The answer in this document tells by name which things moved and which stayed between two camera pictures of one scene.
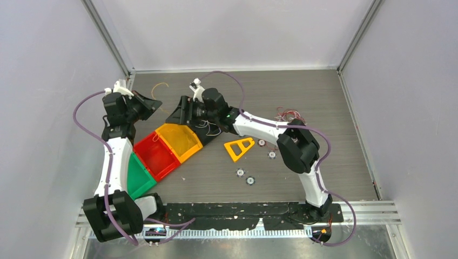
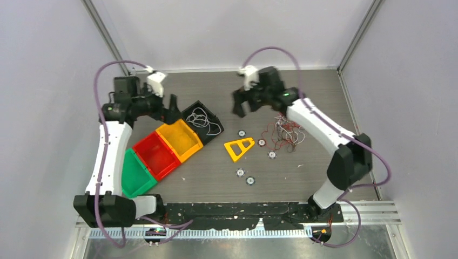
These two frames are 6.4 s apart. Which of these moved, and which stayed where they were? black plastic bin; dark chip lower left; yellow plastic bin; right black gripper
Moved: right black gripper
Stayed: dark chip lower left; yellow plastic bin; black plastic bin
